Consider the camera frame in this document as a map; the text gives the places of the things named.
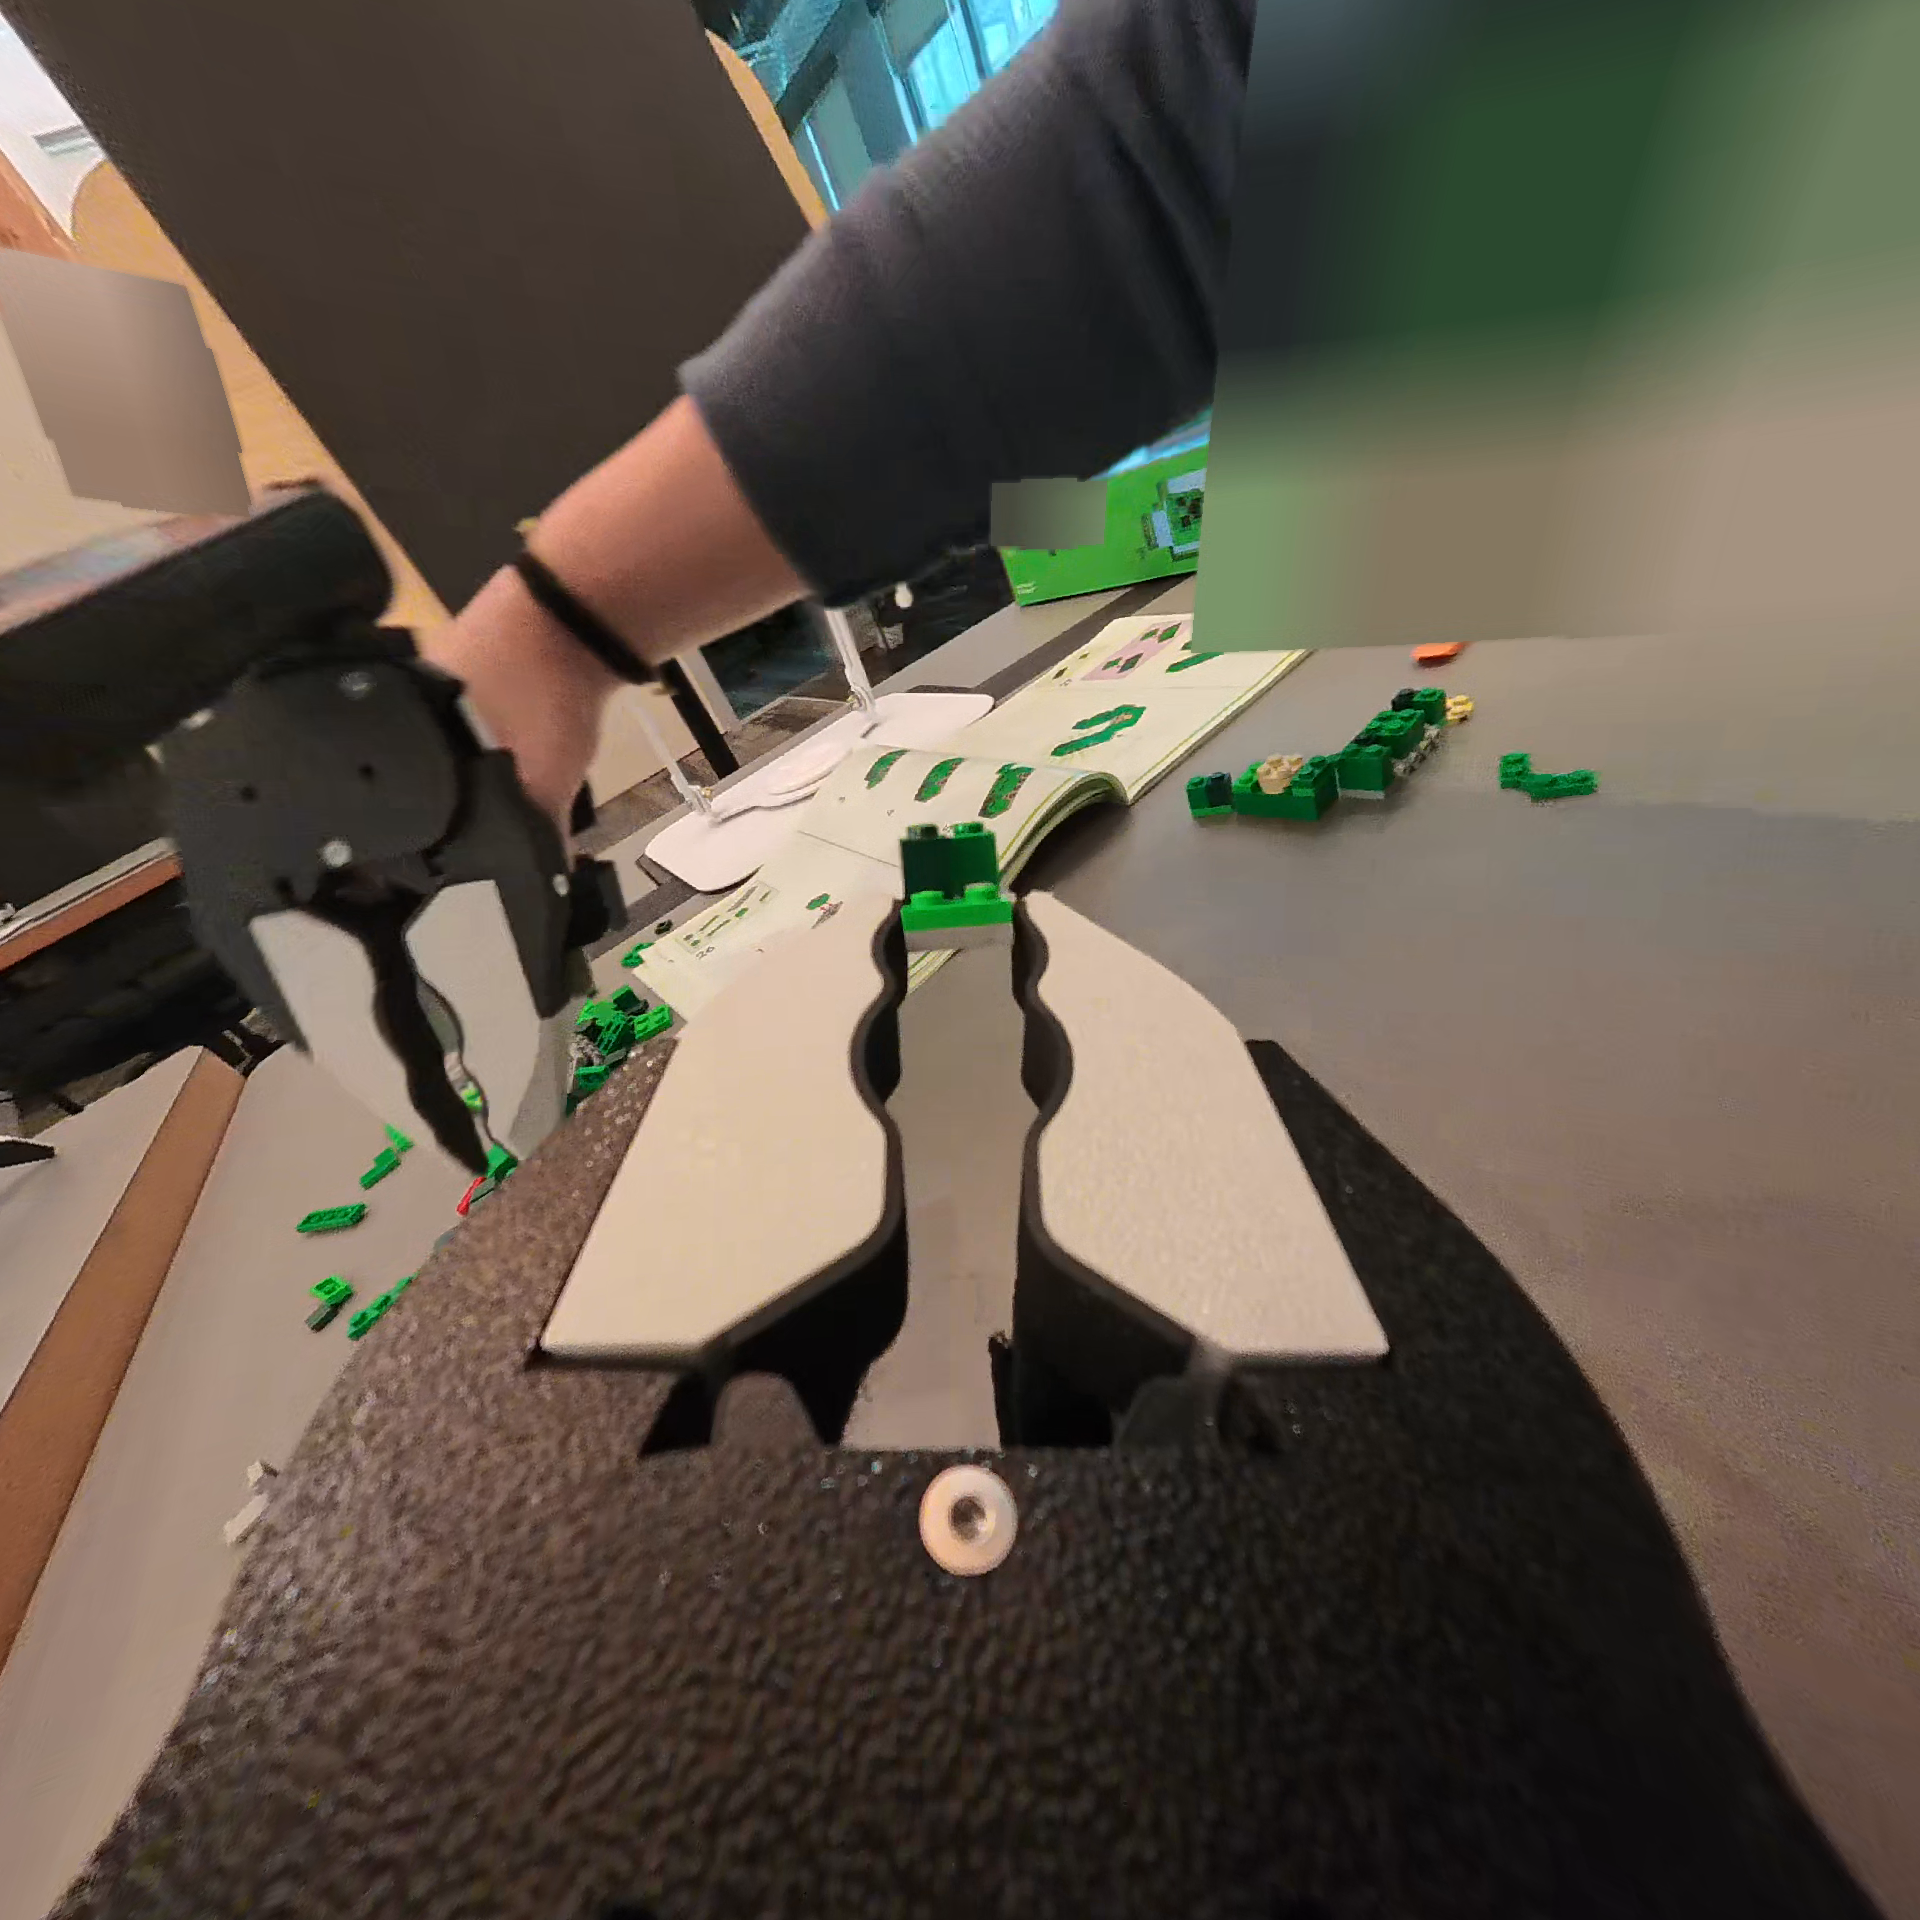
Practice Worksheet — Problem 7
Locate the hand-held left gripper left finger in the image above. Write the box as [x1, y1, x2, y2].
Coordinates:
[538, 897, 916, 1376]

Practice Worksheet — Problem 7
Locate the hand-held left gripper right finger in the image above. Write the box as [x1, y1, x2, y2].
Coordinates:
[1012, 892, 1393, 1374]

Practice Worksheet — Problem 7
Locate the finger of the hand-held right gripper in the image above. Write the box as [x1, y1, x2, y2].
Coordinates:
[402, 873, 545, 1152]
[244, 902, 494, 1181]

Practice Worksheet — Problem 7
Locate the pile of bricks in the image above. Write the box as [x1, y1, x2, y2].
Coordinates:
[222, 937, 681, 1547]

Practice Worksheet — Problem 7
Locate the grey plate with green bricks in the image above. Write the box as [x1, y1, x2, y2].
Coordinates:
[897, 820, 1018, 955]

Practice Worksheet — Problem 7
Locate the curved green brick assembly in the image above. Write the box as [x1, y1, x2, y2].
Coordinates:
[1188, 688, 1482, 826]

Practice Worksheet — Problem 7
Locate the person's right forearm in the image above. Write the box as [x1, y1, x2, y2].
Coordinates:
[526, 0, 1256, 683]

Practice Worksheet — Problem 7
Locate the grey desk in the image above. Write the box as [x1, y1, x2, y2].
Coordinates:
[0, 598, 1920, 1920]

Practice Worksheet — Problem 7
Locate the person's right hand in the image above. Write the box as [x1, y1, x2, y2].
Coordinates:
[424, 574, 606, 829]

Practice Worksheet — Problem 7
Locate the black chair base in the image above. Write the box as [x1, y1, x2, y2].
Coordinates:
[0, 897, 290, 1172]

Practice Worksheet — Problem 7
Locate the black wrist band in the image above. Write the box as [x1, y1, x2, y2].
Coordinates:
[509, 547, 665, 692]

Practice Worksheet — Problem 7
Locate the white round base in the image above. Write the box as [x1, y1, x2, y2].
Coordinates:
[721, 749, 845, 820]

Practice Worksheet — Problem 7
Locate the wood-edged table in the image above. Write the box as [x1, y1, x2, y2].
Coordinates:
[0, 840, 257, 1666]

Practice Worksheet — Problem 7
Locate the instruction booklet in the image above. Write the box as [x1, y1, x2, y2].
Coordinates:
[632, 613, 1314, 1021]

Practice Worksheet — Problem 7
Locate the clear acrylic stand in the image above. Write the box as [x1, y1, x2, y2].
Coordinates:
[632, 592, 906, 820]

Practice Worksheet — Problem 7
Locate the black board with wooden edge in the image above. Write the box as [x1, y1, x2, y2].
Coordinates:
[0, 0, 836, 620]

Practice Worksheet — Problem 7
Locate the green toy box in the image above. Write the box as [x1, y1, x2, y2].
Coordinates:
[997, 435, 1216, 609]

